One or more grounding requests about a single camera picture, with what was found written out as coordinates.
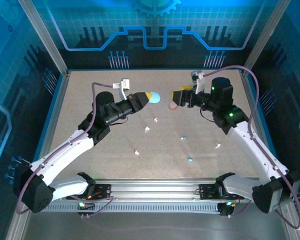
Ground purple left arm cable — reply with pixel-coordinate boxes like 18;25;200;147
16;82;115;218

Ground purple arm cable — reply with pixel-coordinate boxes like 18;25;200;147
201;65;300;231
16;82;115;218

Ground blue earbud charging case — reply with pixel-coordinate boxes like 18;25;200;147
148;91;162;104

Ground aluminium side bar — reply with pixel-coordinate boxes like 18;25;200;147
239;69;268;151
41;70;71;166

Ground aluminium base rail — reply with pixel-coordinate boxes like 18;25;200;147
93;177;260;204

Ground aluminium frame post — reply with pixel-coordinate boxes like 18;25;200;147
16;0;69;76
241;0;292;75
282;212;300;240

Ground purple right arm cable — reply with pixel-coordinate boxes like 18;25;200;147
201;65;300;231

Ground grey slotted cable duct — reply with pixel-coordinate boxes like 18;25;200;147
43;201;225;214

